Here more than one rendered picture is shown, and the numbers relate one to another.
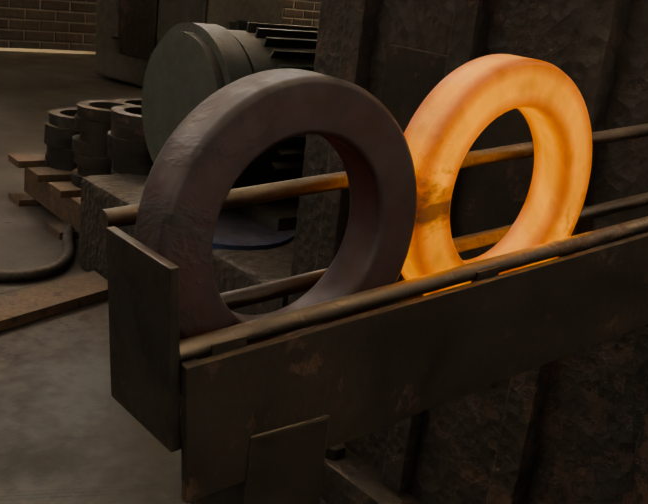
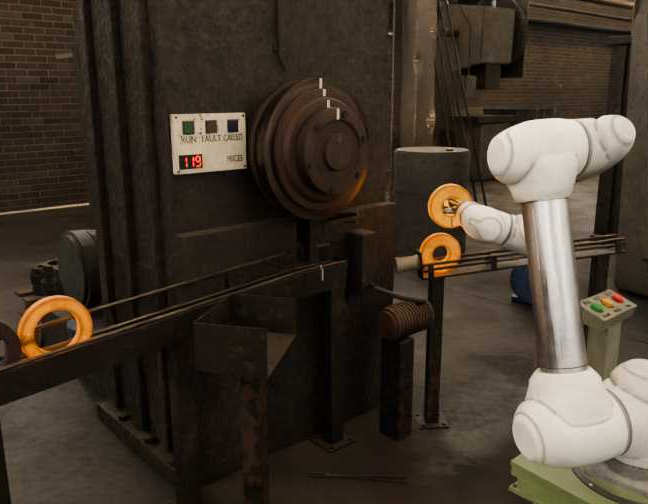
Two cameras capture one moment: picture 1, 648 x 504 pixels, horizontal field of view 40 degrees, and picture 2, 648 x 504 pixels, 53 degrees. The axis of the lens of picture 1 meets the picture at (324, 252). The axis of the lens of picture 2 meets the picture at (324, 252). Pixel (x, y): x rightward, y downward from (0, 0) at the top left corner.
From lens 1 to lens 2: 1.36 m
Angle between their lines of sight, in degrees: 4
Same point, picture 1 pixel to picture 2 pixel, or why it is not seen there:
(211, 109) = not seen: outside the picture
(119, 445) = (38, 427)
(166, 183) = not seen: outside the picture
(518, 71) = (48, 302)
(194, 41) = (70, 240)
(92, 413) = (30, 416)
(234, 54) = (88, 244)
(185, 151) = not seen: outside the picture
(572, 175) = (83, 323)
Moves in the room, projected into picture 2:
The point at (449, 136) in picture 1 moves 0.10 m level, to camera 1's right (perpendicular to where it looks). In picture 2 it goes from (27, 323) to (66, 323)
